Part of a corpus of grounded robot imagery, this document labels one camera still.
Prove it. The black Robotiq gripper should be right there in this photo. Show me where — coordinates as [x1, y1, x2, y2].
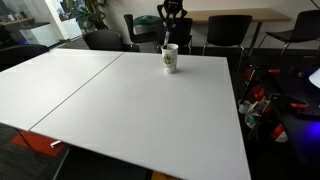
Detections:
[156, 0, 188, 25]

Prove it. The wooden top table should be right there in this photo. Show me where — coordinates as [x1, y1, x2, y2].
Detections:
[181, 7, 293, 58]

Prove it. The orange floor mat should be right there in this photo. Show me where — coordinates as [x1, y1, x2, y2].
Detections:
[150, 170, 179, 180]

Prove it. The red floor mat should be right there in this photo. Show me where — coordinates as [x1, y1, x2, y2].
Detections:
[9, 129, 68, 158]

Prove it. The green potted plant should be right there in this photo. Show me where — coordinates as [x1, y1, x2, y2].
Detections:
[68, 0, 109, 32]

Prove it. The black and silver marker pen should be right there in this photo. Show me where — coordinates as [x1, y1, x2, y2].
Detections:
[162, 18, 174, 49]

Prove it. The wooden wall shelf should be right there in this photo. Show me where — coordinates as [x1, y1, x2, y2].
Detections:
[0, 13, 36, 29]

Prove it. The white low cabinet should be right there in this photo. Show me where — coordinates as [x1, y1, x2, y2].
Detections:
[19, 21, 61, 48]

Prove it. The white paper cup with print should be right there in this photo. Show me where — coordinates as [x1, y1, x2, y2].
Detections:
[160, 43, 179, 75]

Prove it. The white storage box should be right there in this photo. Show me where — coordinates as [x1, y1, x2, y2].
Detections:
[59, 17, 83, 40]

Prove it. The black office chair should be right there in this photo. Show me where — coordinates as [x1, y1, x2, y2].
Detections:
[258, 9, 320, 58]
[0, 43, 50, 73]
[123, 13, 142, 46]
[156, 17, 194, 55]
[82, 29, 141, 53]
[202, 14, 254, 73]

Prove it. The white plastic bundle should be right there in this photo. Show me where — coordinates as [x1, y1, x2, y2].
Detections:
[238, 99, 268, 128]

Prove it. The bin with green liner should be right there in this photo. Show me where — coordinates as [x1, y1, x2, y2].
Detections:
[133, 14, 162, 36]

